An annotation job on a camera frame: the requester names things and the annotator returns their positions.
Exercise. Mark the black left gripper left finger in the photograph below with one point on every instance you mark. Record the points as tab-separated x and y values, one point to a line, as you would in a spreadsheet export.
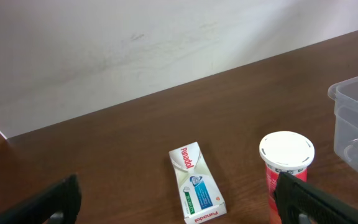
58	203

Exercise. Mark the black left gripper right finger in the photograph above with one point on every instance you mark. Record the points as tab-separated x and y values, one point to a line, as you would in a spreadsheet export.
300	202

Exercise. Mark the orange tube white cap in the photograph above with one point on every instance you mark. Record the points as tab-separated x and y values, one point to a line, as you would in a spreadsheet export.
284	151

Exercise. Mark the white Panadol box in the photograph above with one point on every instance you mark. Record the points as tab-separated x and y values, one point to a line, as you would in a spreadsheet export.
200	197

